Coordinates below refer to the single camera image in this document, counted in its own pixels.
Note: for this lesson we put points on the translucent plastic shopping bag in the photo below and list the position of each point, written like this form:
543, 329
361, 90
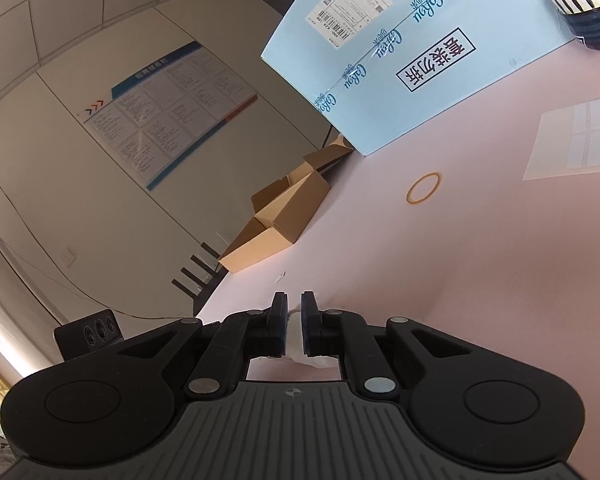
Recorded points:
295, 340

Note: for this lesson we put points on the open brown cardboard box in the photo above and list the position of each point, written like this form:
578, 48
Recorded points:
280, 215

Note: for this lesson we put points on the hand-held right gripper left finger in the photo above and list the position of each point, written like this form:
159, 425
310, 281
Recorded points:
279, 325

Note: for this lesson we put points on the light blue carton white label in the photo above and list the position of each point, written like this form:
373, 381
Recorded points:
430, 35

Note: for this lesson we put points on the black router with antennas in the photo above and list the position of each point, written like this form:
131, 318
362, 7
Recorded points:
200, 280

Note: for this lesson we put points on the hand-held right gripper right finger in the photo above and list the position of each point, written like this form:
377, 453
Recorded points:
309, 325

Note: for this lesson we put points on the tan rubber band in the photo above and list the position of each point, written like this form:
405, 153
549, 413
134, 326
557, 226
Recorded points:
409, 195

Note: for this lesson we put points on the clear sticker sheet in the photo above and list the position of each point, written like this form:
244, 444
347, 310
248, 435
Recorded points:
570, 140

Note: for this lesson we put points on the dark blue patterned bowl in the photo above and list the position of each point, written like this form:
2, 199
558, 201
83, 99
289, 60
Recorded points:
595, 25

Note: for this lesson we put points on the wall poster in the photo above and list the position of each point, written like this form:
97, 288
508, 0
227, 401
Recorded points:
165, 115

